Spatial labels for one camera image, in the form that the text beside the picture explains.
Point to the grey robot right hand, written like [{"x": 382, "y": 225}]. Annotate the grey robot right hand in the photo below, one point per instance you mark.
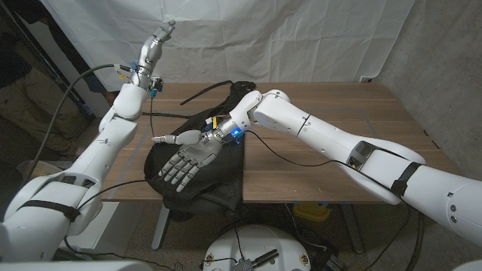
[{"x": 199, "y": 150}]

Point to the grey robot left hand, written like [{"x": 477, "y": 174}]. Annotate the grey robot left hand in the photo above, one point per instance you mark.
[{"x": 148, "y": 60}]

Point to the black apron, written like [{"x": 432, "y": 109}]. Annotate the black apron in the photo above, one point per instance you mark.
[{"x": 211, "y": 180}]

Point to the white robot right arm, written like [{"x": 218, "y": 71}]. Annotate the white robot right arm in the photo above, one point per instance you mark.
[{"x": 320, "y": 131}]

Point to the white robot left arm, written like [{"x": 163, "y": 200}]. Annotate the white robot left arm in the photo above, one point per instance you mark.
[{"x": 94, "y": 158}]

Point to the person in blue jeans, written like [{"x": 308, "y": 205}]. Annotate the person in blue jeans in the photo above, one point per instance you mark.
[{"x": 98, "y": 84}]

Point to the white creased backdrop sheet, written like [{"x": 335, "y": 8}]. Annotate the white creased backdrop sheet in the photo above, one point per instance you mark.
[{"x": 226, "y": 37}]

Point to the grey table leg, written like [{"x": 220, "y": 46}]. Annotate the grey table leg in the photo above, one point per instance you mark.
[
  {"x": 354, "y": 233},
  {"x": 161, "y": 226}
]

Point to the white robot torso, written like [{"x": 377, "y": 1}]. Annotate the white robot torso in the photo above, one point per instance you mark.
[{"x": 260, "y": 241}]

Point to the person in khaki trousers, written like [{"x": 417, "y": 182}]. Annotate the person in khaki trousers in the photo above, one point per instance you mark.
[{"x": 41, "y": 105}]

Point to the yellow plastic box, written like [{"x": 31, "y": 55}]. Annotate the yellow plastic box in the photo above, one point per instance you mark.
[{"x": 312, "y": 212}]

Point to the clear plastic storage box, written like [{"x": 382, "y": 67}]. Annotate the clear plastic storage box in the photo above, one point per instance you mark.
[{"x": 34, "y": 169}]

